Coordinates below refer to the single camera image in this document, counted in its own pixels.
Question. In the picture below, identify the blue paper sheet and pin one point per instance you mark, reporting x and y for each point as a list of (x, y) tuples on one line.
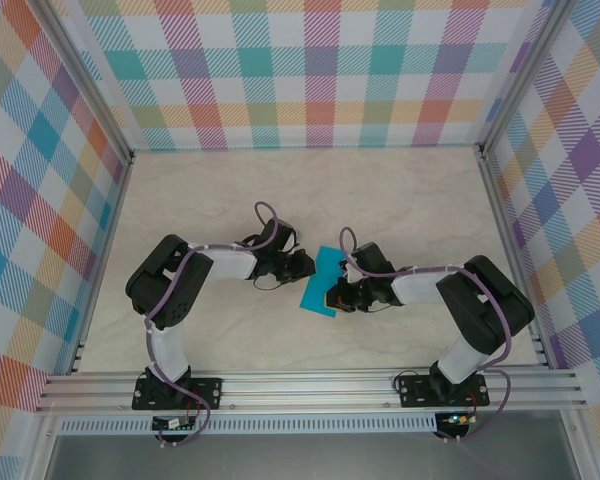
[(315, 295)]

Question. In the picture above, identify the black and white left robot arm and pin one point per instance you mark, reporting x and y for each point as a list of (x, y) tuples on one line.
[(165, 290)]

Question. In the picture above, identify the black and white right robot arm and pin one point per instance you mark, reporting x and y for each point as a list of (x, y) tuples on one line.
[(490, 310)]

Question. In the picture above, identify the grey metal panel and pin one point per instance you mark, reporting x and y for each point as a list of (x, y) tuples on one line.
[(305, 457)]

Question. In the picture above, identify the small circuit board with LED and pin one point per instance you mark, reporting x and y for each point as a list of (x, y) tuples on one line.
[(457, 419)]

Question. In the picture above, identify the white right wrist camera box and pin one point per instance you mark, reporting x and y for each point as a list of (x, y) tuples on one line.
[(347, 272)]

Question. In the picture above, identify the long aluminium mounting rail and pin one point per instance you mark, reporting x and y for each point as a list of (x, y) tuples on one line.
[(305, 390)]

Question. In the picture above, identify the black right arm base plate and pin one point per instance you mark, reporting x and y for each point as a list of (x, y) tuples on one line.
[(412, 392)]

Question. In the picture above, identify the aluminium side rail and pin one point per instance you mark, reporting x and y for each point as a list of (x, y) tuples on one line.
[(106, 250), (509, 250)]

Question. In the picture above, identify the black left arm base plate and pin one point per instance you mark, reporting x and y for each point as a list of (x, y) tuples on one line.
[(210, 392)]

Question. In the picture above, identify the aluminium frame post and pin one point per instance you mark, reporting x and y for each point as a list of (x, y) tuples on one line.
[(520, 75), (92, 85)]

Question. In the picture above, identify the aluminium frame leg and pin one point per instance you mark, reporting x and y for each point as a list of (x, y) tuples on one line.
[(42, 450), (579, 445)]

